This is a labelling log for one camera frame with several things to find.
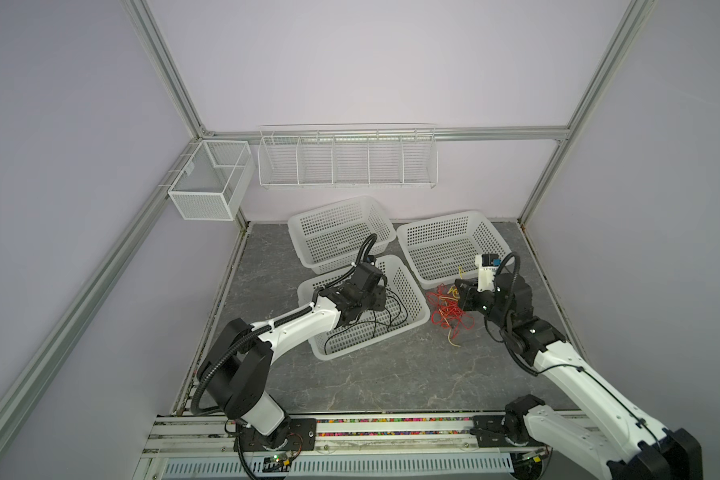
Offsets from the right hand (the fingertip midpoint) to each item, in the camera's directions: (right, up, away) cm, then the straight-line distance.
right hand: (457, 282), depth 79 cm
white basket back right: (+4, +9, +33) cm, 34 cm away
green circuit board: (-46, -44, -7) cm, 64 cm away
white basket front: (-29, -18, +11) cm, 36 cm away
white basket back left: (-39, +13, +37) cm, 55 cm away
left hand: (-20, -5, +8) cm, 22 cm away
